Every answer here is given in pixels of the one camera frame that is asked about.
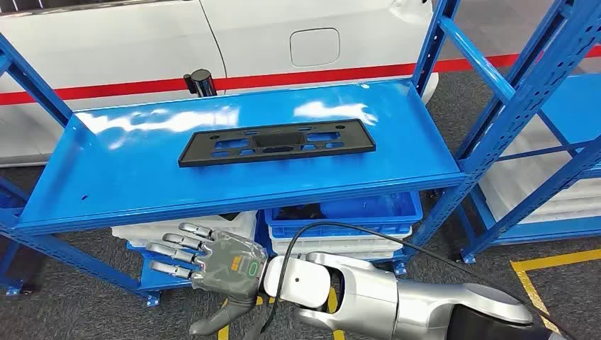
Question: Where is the large white plastic bin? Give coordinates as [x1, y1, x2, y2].
[478, 117, 601, 225]

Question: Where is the black barrier post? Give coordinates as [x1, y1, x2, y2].
[183, 69, 218, 98]

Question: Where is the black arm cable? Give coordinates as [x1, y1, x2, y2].
[244, 220, 580, 340]

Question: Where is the blue metal shelf rack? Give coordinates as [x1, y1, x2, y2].
[0, 176, 31, 298]
[0, 0, 601, 308]
[453, 70, 601, 265]

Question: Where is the white car body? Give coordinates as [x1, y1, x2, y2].
[0, 0, 440, 169]

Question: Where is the black plastic frame part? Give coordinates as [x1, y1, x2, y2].
[177, 118, 377, 169]

